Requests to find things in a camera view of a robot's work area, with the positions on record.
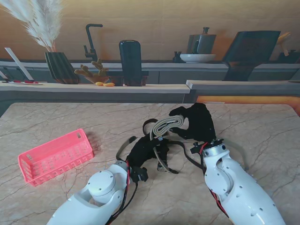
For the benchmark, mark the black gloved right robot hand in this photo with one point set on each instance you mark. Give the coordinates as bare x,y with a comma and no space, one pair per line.
199,124

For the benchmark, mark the black leather belt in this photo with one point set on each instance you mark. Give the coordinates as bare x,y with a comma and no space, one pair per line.
186,155

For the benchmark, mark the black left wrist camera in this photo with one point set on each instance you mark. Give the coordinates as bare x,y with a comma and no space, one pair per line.
140,174

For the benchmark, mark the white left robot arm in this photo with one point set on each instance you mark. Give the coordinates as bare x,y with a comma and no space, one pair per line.
100,185

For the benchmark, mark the cactus plant in bowl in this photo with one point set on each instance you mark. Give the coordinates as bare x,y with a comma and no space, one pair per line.
100,70

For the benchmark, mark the yellow wooden utensil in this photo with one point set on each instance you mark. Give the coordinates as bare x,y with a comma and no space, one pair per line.
283,37

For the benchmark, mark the small black bottles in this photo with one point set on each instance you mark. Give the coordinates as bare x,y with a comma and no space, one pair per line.
177,58

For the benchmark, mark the black kitchen faucet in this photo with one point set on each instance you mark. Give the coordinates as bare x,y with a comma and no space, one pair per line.
91,39

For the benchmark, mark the grey counter with orange light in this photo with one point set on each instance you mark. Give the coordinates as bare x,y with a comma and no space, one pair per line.
234,90

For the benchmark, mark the dark box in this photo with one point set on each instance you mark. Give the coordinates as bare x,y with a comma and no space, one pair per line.
293,57

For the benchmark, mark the plate with red slices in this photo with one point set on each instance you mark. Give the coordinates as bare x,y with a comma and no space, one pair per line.
28,82

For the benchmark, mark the dark ribbed vase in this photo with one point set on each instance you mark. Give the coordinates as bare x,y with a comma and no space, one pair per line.
61,68

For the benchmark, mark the long beige woven belt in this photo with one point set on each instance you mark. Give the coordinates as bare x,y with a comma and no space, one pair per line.
234,143

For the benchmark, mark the dark slanted board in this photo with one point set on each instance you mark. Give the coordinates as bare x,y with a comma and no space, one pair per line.
250,54

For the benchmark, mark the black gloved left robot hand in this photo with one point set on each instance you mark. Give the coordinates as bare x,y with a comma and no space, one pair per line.
143,151

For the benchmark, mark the grey jug with lid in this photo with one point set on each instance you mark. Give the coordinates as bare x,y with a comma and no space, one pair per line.
206,44

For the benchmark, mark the white pampas grass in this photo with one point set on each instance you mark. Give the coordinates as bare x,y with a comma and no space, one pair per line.
44,28

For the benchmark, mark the yellow orange fruit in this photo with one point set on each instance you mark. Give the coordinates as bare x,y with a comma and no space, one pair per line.
109,84
99,83

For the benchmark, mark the grey back cabinet counter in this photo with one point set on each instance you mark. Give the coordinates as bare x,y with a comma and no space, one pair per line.
164,65

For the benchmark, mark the pink plastic storage basket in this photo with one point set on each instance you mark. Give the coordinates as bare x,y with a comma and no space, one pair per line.
54,154

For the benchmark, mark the white leaning slat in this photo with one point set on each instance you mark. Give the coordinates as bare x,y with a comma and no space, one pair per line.
18,63

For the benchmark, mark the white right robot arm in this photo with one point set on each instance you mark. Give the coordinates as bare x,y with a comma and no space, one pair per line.
234,187

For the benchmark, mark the white shallow bowl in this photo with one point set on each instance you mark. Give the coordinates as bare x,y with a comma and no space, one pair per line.
198,58

